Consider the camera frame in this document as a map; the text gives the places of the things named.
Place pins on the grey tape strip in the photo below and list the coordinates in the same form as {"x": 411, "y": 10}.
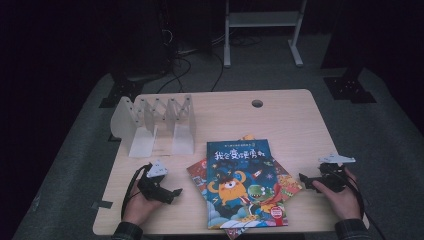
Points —
{"x": 101, "y": 204}

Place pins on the person's left hand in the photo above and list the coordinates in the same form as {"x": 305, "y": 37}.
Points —
{"x": 136, "y": 208}

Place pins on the white metal stand frame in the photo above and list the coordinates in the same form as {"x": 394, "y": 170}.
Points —
{"x": 263, "y": 19}

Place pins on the white expandable book rack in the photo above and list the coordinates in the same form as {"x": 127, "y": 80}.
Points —
{"x": 143, "y": 126}

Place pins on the light blue animals picture book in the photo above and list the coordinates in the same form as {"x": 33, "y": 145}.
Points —
{"x": 197, "y": 173}

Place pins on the black stand base plate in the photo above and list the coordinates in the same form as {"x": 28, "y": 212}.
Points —
{"x": 121, "y": 91}
{"x": 350, "y": 88}

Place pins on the person's right hand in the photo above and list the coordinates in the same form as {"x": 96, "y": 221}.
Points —
{"x": 345, "y": 203}

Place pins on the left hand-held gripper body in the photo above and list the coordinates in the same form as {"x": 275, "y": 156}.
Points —
{"x": 151, "y": 186}

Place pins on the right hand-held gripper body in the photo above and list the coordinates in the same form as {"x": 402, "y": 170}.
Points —
{"x": 333, "y": 178}

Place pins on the dark blue monster picture book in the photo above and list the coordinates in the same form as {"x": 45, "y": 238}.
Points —
{"x": 243, "y": 186}

